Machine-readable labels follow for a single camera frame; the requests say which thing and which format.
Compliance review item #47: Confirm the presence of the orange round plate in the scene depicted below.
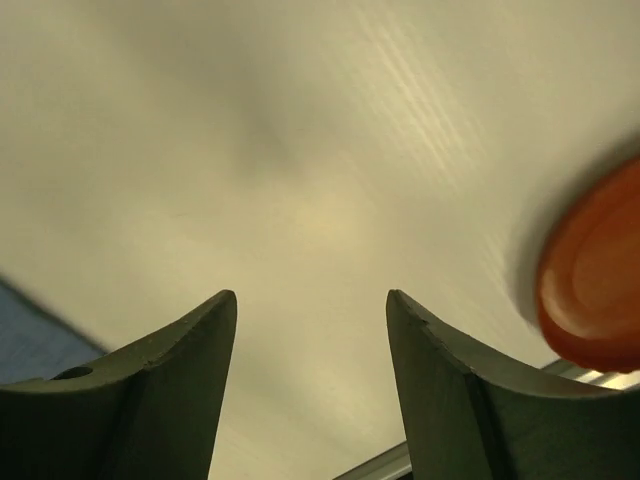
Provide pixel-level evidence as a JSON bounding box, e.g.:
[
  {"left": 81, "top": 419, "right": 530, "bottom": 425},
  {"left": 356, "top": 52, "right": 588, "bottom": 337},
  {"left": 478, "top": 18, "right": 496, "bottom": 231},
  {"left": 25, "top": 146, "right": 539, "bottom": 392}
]
[{"left": 535, "top": 158, "right": 639, "bottom": 373}]

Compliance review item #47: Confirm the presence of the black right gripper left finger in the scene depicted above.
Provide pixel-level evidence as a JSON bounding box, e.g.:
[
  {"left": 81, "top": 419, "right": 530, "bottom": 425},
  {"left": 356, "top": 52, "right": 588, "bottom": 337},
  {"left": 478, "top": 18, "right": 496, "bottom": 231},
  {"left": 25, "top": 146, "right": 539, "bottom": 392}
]
[{"left": 1, "top": 290, "right": 237, "bottom": 479}]

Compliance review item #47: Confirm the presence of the blue placemat with yellow fish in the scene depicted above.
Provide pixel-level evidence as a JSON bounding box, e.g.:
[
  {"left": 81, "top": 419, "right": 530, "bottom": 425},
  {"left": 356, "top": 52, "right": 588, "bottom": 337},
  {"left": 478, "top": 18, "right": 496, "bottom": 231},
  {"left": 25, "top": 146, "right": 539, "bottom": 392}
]
[{"left": 0, "top": 280, "right": 107, "bottom": 385}]

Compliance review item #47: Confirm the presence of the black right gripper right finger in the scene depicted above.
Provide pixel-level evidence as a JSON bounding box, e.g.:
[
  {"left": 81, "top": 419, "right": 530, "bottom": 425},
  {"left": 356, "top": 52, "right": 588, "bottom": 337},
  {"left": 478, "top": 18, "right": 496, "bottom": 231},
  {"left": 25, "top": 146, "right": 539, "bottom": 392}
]
[{"left": 386, "top": 290, "right": 639, "bottom": 479}]

